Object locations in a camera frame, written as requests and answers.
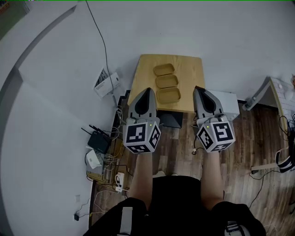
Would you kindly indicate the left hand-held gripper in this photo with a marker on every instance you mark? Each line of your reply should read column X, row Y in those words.
column 136, row 136

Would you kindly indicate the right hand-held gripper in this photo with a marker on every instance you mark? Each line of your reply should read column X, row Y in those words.
column 222, row 134

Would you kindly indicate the tan tray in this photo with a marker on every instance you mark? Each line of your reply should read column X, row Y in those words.
column 168, row 95
column 164, row 69
column 167, row 81

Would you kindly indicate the person's left forearm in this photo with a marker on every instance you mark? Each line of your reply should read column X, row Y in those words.
column 140, row 179

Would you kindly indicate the person's right forearm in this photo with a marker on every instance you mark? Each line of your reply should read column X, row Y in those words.
column 212, row 179

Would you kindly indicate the white rectangular box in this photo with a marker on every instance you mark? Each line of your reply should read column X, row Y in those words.
column 228, row 103

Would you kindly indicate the black table base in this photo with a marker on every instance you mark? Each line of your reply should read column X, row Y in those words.
column 170, row 119

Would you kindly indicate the white hinged cover panel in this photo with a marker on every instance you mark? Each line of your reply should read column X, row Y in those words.
column 104, row 91

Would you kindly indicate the grey metal desk leg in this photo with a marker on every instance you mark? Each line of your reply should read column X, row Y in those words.
column 260, row 92

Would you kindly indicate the black router with antennas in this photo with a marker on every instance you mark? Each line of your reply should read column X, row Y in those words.
column 99, row 141

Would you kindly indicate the person's left white shoe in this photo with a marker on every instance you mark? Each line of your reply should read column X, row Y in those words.
column 159, row 173

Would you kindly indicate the white modem box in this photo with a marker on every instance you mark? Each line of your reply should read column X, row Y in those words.
column 93, row 160

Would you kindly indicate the white desk with wooden edge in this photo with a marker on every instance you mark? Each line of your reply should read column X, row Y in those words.
column 282, row 96

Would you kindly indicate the white power strip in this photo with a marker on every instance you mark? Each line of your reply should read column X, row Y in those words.
column 119, row 179

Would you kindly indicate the grey metal floor bar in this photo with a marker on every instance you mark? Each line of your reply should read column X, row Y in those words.
column 265, row 167

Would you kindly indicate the white and navy striped band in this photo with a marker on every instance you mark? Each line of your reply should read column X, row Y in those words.
column 284, row 162

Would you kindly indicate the person's black shirt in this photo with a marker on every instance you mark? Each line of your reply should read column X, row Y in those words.
column 177, row 202

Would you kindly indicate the small black power adapter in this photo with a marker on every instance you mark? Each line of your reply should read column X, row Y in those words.
column 76, row 217

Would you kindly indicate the white wall socket plate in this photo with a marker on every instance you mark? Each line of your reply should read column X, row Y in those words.
column 77, row 198

